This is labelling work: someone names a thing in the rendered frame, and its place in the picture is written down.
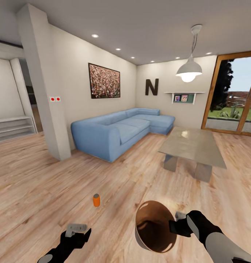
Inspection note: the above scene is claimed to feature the trash can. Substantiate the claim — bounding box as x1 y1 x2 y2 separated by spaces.
135 200 178 254

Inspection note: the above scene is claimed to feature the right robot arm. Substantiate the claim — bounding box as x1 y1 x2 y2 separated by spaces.
169 210 251 263

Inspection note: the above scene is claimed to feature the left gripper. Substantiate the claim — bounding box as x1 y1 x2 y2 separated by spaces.
59 229 91 256

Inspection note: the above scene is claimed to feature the can of soda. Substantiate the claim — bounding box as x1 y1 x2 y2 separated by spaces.
93 194 100 207

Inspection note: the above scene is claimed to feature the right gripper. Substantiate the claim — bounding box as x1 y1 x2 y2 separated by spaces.
169 220 191 237

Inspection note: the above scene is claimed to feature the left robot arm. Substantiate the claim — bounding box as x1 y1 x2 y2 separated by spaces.
37 224 91 263

